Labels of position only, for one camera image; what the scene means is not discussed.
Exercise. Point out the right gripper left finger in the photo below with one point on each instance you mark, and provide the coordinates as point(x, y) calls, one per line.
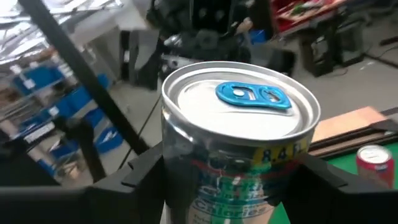
point(146, 177)

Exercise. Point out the blue storage bin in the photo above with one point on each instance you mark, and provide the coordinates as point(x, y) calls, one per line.
point(77, 98)
point(109, 138)
point(37, 77)

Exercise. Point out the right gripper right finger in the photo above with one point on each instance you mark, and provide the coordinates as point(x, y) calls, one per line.
point(311, 193)

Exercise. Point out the red Fanta soda can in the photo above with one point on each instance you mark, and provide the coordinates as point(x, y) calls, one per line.
point(374, 168)

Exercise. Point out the silver-blue energy drink can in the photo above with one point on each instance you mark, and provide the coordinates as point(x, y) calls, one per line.
point(239, 124)

